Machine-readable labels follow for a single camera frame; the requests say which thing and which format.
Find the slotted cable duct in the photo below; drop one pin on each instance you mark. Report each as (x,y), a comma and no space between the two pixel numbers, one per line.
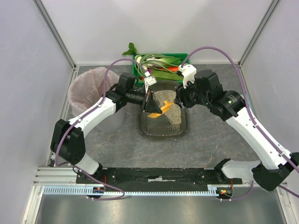
(95,190)

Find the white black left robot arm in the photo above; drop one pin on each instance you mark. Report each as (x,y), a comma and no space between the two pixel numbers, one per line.
(68,140)

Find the aluminium frame post left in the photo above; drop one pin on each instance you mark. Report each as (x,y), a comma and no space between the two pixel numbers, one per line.
(51,26)

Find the green leafy sprig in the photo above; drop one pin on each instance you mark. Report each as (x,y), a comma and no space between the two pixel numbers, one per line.
(132,51)

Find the yellow litter scoop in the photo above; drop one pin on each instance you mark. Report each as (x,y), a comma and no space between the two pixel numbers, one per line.
(166,107)

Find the grey trash bin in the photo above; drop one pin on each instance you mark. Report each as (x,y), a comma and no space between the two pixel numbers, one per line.
(112,123)

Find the long green beans bundle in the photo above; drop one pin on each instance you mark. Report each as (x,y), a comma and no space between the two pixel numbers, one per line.
(146,56)

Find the white radish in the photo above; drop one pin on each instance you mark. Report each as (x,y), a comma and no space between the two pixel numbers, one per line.
(138,59)

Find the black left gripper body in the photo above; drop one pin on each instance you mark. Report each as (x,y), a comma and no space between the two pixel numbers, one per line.
(146,101)

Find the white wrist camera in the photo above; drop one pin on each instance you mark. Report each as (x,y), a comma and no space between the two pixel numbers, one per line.
(149,81)
(188,71)

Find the orange carrot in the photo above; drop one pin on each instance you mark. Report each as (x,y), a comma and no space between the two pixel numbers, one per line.
(173,69)

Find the aluminium frame post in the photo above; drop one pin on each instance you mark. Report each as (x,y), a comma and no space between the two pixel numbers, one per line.
(51,26)
(259,30)

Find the pink plastic trash bag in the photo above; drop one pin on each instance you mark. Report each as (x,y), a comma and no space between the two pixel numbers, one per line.
(87,88)

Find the dark grey litter tray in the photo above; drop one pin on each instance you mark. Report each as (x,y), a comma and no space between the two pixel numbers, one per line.
(170,125)

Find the aluminium frame post right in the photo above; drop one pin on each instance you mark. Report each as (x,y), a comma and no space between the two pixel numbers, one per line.
(259,30)

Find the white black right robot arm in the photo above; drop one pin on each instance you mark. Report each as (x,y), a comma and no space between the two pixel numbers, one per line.
(275,162)

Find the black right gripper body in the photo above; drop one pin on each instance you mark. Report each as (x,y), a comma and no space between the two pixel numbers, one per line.
(180,96)

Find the green plastic vegetable crate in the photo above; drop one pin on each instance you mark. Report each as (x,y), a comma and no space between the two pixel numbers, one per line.
(140,74)

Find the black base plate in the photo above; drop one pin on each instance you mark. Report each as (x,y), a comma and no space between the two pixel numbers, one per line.
(163,178)

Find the green spinach leaves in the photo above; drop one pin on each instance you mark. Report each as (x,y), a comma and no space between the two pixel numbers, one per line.
(166,75)

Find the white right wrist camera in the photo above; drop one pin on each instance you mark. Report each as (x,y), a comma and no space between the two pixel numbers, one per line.
(188,71)

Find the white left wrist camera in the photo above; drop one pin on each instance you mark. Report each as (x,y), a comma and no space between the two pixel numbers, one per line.
(149,81)

